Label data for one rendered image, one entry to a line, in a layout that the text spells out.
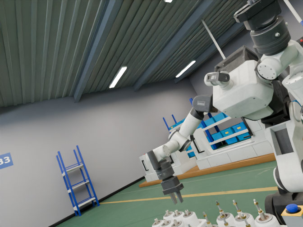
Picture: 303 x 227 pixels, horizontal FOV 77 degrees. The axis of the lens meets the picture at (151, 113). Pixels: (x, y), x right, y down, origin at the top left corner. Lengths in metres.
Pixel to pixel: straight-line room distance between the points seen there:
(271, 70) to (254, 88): 0.27
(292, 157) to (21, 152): 6.80
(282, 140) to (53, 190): 6.45
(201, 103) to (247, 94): 0.28
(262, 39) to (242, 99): 0.38
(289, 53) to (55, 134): 7.01
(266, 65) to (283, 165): 0.62
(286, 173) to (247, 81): 0.49
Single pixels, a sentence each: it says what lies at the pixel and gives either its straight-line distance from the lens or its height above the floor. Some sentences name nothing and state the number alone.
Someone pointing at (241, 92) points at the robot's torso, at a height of 0.81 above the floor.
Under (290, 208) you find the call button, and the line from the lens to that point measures 0.95.
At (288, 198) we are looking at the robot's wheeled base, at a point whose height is 0.20.
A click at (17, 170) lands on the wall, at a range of 7.02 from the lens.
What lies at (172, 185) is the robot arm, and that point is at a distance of 1.01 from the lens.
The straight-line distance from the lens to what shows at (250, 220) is 1.16.
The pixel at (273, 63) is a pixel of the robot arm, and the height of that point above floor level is 0.82.
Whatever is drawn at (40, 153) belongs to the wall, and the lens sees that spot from 7.10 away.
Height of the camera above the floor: 0.73
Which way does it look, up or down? 11 degrees up
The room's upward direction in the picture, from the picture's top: 25 degrees counter-clockwise
